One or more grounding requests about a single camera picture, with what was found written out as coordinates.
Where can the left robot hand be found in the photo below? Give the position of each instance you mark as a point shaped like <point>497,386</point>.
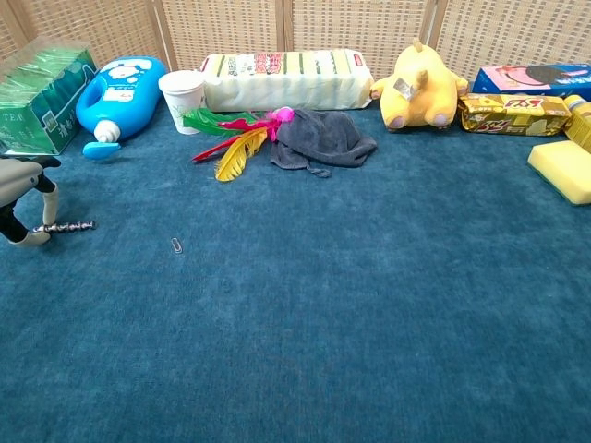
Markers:
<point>18,182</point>

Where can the small metal paper clip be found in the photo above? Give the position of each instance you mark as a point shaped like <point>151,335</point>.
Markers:
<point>177,245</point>

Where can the green tea bag box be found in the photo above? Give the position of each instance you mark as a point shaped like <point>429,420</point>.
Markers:
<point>41,101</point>

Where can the blue pump detergent bottle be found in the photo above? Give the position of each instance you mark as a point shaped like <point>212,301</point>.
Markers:
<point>120,97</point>

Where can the white paper cup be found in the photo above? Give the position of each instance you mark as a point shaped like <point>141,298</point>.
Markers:
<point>182,99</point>

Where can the colourful feather shuttlecock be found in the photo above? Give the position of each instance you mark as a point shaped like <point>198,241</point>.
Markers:
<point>235,150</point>

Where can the rattan folding screen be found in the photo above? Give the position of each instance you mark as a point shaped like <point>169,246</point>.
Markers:
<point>231,32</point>

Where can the packaged sponge multipack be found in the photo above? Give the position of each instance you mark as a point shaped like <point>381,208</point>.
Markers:
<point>286,80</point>

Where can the blue carpet table mat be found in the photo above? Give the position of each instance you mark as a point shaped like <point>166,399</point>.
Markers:
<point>295,300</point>

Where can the dark grey cloth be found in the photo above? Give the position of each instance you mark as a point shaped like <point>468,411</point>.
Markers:
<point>323,138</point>

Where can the yellow plush toy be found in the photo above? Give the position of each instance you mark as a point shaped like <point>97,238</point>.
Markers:
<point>420,87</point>

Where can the yellow snack pack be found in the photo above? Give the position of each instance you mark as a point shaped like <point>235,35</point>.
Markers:
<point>512,115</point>

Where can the blue cookie box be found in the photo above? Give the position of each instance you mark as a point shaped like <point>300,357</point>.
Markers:
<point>531,78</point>

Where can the yellow sponge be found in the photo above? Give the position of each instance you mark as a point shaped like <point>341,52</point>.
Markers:
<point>565,171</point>

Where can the yellow-label tea bottle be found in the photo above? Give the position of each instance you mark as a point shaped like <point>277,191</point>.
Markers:
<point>582,122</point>

